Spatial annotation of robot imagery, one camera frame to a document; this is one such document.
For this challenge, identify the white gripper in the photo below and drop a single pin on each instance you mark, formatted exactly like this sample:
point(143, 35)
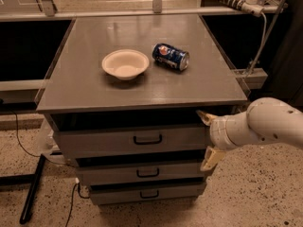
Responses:
point(218, 132)

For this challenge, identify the grey top drawer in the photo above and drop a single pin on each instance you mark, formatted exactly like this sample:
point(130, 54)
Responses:
point(84, 144)

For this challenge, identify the grey drawer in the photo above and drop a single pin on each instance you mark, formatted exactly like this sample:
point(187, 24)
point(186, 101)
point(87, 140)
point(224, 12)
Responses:
point(149, 193)
point(140, 172)
point(84, 144)

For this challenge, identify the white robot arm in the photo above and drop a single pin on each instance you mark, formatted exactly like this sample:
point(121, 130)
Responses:
point(266, 121)

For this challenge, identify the grey drawer cabinet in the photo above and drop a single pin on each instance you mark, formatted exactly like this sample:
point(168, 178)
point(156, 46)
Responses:
point(124, 101)

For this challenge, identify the grey middle drawer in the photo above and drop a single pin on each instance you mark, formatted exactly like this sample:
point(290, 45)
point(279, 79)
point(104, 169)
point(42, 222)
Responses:
point(140, 172)

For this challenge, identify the grey bottom drawer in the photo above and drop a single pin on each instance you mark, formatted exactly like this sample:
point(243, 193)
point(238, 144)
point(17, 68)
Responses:
point(149, 193)

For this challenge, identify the blue Pepsi soda can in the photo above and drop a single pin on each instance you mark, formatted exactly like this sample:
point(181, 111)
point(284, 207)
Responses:
point(171, 56)

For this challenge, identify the white paper bowl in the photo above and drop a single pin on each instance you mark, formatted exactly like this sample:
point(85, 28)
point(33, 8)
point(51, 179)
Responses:
point(125, 64)

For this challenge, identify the dark cabinet at right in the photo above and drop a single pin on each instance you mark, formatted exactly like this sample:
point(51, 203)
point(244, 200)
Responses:
point(285, 80)

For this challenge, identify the white power strip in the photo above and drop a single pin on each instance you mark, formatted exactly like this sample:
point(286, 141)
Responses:
point(246, 6)

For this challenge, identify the black metal stand leg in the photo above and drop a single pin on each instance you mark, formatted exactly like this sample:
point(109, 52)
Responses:
point(33, 181)

